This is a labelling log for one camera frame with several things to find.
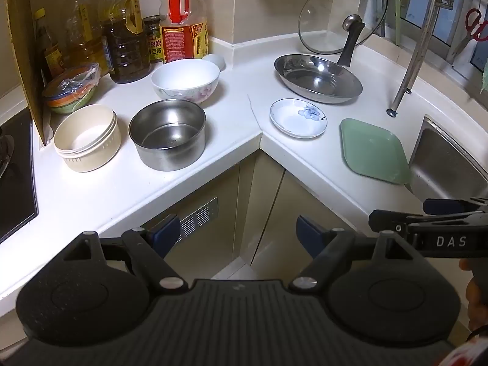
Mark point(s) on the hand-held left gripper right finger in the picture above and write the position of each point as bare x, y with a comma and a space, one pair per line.
308, 236

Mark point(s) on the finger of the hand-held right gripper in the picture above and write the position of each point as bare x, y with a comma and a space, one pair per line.
442, 205
385, 219

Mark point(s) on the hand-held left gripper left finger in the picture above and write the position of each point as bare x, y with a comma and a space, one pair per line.
167, 232

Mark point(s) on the green square plate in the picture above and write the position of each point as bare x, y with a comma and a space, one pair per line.
369, 148

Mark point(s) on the stainless steel bowl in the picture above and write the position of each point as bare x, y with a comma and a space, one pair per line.
167, 133

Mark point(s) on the small white floral dish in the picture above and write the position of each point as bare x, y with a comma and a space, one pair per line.
289, 118

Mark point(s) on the cream ribbed bowl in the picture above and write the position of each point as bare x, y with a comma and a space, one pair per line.
85, 137

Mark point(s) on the white floral bowl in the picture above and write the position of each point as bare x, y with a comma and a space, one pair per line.
183, 78

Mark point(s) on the person's right forearm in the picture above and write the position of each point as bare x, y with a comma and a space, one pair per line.
467, 352

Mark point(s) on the person's right hand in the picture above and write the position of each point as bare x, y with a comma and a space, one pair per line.
478, 293

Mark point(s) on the cabinet vent grille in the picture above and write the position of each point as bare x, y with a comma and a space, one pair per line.
200, 215

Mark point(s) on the stainless steel sink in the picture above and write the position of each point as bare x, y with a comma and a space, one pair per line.
446, 160

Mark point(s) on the beige cabinet door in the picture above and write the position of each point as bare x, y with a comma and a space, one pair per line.
274, 198
217, 183

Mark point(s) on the black cooktop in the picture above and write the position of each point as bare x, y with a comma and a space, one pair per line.
19, 183

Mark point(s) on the plastic wrapped colourful bowl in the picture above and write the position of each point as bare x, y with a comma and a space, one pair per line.
68, 87

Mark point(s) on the white egg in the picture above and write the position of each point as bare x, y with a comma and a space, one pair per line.
216, 60

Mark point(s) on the large dark oil bottle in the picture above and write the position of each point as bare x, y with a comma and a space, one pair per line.
125, 49

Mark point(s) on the sauce jar with green lid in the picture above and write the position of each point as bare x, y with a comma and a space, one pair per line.
154, 42

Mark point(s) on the green cutting board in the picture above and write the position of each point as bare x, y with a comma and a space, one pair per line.
397, 15

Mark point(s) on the small bottle with yellow cap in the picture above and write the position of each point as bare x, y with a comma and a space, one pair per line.
51, 57

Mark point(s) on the slim yellow oil bottle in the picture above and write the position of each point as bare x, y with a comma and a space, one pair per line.
82, 34

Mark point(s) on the brown cardboard panel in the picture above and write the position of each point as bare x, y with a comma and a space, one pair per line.
23, 45

